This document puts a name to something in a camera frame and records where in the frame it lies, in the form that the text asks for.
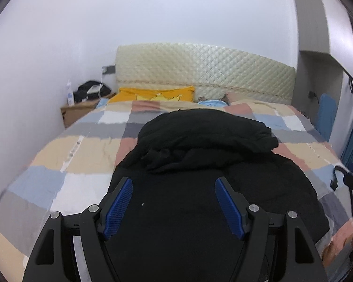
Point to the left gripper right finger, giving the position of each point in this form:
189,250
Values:
278,244

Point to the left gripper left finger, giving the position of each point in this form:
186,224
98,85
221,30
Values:
53,256

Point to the black puffer jacket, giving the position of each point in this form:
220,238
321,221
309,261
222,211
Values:
174,228

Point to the plaid patchwork duvet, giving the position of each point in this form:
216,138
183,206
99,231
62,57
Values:
74,170

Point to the blue fabric chair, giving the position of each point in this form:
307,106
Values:
326,116

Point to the wooden nightstand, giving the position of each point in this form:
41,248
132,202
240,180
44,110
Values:
71,114

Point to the grey wardrobe cabinet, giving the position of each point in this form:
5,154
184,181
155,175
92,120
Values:
325,38

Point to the light blue pillow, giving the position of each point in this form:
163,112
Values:
213,103

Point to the beige pillow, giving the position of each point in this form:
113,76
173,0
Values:
233,97

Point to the white spray bottle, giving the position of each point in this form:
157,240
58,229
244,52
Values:
70,95

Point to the black bag on nightstand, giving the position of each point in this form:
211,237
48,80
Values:
91,90

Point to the yellow crown pillow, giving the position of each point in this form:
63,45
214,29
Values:
132,94

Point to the cream quilted headboard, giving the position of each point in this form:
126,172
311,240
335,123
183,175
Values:
213,71

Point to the wall power outlet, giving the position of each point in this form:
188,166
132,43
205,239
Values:
109,69

